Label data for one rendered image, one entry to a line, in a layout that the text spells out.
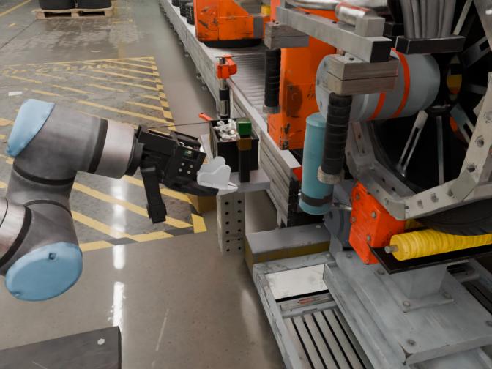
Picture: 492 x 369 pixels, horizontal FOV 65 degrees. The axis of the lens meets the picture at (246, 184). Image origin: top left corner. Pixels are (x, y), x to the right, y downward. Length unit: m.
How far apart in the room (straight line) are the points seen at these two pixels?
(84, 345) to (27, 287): 0.49
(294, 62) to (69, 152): 0.77
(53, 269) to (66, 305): 1.03
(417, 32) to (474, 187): 0.27
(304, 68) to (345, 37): 0.58
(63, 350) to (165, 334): 0.44
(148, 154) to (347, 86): 0.33
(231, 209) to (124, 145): 0.93
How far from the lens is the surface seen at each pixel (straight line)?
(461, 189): 0.74
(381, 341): 1.23
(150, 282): 1.57
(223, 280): 1.54
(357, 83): 0.60
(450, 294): 1.32
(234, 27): 3.13
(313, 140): 0.95
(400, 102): 0.82
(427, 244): 0.95
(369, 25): 0.60
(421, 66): 0.84
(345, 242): 1.33
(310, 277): 1.46
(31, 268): 0.55
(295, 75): 1.21
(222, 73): 2.43
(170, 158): 0.66
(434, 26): 0.63
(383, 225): 0.97
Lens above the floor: 1.08
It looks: 31 degrees down
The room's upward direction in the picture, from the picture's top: straight up
